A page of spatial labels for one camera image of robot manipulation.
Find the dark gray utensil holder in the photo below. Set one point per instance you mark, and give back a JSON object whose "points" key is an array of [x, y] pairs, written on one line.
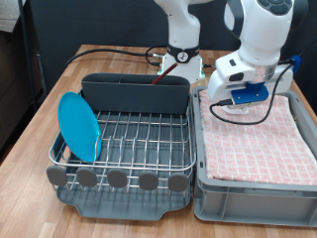
{"points": [[135, 95]]}

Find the black metal pole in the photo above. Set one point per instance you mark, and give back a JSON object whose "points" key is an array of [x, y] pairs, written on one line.
{"points": [[28, 49]]}

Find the gray plastic crate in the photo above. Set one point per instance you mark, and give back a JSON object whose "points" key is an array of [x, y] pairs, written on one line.
{"points": [[251, 205]]}

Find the dark cabinet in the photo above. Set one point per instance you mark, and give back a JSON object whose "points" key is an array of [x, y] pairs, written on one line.
{"points": [[13, 82]]}

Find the blue plastic plate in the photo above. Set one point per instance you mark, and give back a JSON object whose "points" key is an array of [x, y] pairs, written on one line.
{"points": [[77, 125]]}

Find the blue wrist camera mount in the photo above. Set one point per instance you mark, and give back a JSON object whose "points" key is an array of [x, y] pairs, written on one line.
{"points": [[251, 94]]}

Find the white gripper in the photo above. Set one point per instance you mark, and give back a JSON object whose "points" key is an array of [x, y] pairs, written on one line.
{"points": [[218, 87]]}

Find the pink checked cloth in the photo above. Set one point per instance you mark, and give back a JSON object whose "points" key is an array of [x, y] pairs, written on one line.
{"points": [[257, 148]]}

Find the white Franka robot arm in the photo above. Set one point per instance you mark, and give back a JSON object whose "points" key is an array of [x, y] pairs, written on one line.
{"points": [[183, 33]]}

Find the gray plastic drain tray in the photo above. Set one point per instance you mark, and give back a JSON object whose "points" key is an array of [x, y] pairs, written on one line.
{"points": [[125, 208]]}

